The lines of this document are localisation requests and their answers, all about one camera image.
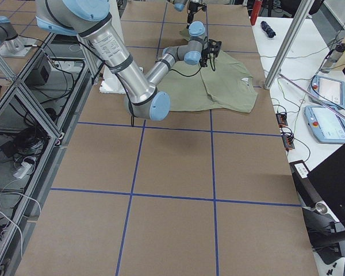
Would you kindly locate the water bottle with dark cap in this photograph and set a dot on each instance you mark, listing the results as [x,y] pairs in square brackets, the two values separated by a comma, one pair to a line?
[332,58]

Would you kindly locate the white power strip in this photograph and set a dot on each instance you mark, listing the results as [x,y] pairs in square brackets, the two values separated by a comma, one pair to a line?
[23,169]

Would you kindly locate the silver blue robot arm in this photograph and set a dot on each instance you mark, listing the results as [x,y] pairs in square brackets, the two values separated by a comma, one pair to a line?
[179,5]
[92,20]

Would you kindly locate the lower teach pendant tablet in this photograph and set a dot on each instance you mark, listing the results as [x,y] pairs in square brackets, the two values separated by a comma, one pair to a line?
[325,125]

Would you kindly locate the aluminium frame post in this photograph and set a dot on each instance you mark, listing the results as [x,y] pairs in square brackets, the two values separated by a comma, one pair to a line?
[294,28]

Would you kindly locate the upper teach pendant tablet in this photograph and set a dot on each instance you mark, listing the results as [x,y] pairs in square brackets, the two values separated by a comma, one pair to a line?
[327,90]

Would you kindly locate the black monitor on stand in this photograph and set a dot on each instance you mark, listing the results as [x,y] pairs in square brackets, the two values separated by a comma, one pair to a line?
[322,191]

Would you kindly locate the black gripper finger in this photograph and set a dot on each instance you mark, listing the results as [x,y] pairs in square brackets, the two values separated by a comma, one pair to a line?
[188,24]

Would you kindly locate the olive green long-sleeve shirt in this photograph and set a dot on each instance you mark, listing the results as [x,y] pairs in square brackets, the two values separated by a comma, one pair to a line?
[192,89]

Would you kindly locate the white central pedestal column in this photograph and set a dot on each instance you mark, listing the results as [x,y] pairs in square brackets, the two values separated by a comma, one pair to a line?
[109,72]

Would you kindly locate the teach pendant tablet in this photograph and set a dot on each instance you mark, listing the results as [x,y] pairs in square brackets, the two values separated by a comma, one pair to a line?
[325,125]
[327,90]

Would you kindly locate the red cylinder bottle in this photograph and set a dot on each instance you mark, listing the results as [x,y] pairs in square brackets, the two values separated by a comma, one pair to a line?
[255,11]

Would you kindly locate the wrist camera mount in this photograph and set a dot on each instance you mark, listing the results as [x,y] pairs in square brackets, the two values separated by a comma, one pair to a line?
[214,47]

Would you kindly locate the orange black connector board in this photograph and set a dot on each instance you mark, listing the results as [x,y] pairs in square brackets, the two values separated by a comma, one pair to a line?
[282,119]

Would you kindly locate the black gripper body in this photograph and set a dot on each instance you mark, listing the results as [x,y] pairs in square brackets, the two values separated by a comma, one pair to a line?
[191,9]
[204,56]

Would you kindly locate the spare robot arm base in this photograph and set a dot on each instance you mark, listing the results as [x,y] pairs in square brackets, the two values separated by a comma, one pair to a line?
[11,44]

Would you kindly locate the folded dark blue umbrella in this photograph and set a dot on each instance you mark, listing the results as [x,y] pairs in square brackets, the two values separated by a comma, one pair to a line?
[267,29]

